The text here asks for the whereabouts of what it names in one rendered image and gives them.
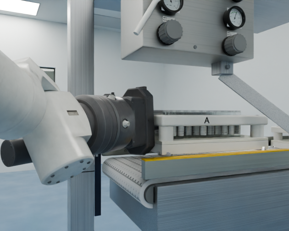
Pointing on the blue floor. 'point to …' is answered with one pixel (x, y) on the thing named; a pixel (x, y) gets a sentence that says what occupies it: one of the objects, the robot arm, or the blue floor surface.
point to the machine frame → (75, 218)
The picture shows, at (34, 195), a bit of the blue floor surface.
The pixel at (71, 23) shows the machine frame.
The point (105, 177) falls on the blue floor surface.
